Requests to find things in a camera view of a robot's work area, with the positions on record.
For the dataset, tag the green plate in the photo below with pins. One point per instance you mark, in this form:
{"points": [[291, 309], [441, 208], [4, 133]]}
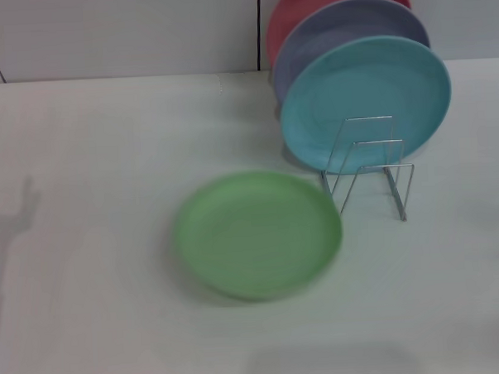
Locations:
{"points": [[256, 236]]}

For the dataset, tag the light blue plate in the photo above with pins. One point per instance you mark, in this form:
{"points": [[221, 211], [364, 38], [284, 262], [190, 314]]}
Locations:
{"points": [[365, 86]]}

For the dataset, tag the purple plate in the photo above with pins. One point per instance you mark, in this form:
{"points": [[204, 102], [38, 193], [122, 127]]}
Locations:
{"points": [[350, 25]]}

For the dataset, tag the red plate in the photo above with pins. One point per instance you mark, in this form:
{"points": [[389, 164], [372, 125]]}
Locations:
{"points": [[307, 2]]}

